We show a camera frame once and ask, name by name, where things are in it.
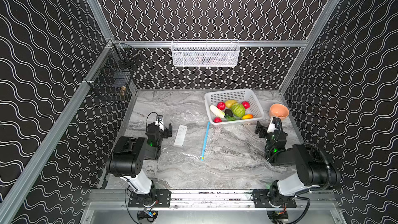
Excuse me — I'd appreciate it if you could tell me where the clear zip top bag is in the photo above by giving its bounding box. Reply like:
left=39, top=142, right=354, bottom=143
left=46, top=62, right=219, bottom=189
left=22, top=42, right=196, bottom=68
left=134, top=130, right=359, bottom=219
left=159, top=123, right=253, bottom=171

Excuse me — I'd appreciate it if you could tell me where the red strawberry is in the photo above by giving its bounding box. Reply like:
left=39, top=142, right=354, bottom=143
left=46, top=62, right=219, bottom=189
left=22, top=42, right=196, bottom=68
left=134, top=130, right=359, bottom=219
left=213, top=117, right=222, bottom=123
left=217, top=102, right=226, bottom=111
left=242, top=101, right=250, bottom=109

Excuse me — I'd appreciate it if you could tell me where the green cabbage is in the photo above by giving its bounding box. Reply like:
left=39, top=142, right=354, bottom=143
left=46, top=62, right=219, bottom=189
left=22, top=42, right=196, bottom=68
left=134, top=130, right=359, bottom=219
left=230, top=103, right=246, bottom=118

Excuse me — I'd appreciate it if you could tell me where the white plastic perforated basket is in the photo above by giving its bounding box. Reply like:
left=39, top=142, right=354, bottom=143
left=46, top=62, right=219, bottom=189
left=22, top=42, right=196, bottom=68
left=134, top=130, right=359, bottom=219
left=204, top=89, right=265, bottom=127

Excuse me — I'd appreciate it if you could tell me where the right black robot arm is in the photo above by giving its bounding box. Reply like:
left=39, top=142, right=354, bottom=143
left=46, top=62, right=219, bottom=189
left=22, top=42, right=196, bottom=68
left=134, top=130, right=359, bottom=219
left=252, top=118, right=341, bottom=207

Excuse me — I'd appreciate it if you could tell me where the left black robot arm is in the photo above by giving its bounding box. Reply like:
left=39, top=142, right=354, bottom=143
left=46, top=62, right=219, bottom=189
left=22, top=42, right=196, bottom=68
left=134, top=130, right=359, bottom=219
left=106, top=121, right=173, bottom=208

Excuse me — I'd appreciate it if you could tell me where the orange ceramic cup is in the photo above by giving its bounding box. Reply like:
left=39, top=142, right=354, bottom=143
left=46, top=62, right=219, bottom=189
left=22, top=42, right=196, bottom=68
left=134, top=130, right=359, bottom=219
left=269, top=103, right=290, bottom=120

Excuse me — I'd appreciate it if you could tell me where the orange yellow mango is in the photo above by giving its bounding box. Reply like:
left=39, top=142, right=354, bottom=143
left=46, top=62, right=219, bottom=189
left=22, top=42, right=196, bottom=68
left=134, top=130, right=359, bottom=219
left=241, top=114, right=253, bottom=120

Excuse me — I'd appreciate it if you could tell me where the brass fitting in basket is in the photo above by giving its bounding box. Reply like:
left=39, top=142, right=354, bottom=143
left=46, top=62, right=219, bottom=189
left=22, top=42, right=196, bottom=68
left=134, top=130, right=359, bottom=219
left=120, top=86, right=126, bottom=97

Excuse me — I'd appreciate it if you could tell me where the yellow potato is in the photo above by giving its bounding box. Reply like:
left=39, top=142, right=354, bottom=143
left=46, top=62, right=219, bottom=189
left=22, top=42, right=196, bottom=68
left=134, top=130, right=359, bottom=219
left=225, top=100, right=238, bottom=108

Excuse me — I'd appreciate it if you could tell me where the red strawberry front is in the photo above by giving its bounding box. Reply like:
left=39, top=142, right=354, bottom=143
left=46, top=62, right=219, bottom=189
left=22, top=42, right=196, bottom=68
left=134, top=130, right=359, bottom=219
left=213, top=117, right=222, bottom=123

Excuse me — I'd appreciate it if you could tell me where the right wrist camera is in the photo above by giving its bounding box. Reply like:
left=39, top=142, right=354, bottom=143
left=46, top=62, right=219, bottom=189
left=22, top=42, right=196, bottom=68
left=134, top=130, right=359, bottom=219
left=267, top=117, right=282, bottom=133

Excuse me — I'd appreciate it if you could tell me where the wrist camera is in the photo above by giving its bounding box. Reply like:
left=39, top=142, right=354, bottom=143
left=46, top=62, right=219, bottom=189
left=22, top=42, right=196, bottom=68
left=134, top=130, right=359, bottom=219
left=267, top=117, right=282, bottom=133
left=155, top=115, right=165, bottom=130

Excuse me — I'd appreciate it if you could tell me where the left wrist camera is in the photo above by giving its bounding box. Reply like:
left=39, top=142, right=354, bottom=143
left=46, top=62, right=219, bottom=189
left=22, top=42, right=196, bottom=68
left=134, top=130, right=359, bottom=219
left=155, top=115, right=165, bottom=130

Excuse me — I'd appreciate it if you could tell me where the black wire wall basket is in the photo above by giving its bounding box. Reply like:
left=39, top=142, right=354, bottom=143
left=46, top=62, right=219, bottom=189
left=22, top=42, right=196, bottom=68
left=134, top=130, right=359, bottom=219
left=89, top=45, right=142, bottom=102

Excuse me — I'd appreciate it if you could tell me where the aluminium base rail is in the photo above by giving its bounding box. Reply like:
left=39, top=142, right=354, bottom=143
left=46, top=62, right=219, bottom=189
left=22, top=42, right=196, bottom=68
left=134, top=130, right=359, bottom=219
left=88, top=188, right=336, bottom=211

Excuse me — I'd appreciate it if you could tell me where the white wire wall basket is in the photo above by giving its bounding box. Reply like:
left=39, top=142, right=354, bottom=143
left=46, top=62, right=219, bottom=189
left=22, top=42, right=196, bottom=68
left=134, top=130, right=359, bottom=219
left=171, top=39, right=240, bottom=67

